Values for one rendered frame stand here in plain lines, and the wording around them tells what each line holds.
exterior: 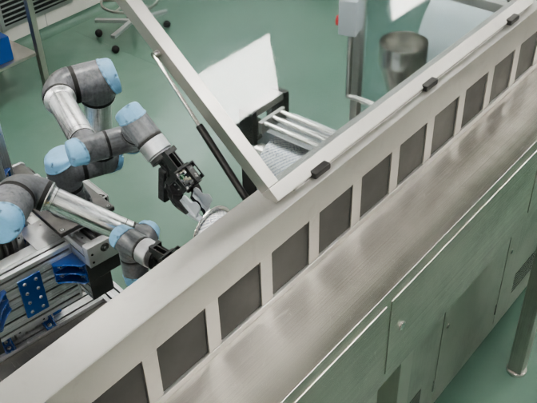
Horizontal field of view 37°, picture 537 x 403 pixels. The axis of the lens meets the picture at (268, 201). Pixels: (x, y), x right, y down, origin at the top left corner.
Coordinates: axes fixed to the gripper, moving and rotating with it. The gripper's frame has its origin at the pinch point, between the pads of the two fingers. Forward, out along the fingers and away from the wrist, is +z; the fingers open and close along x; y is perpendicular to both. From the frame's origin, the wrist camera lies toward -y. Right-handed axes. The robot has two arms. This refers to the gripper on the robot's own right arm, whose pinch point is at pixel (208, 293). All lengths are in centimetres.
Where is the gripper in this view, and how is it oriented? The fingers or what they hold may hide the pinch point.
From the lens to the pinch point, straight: 213.6
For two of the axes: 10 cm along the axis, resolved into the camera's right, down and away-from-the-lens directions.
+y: -0.3, -7.9, -6.2
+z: 7.7, 3.8, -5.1
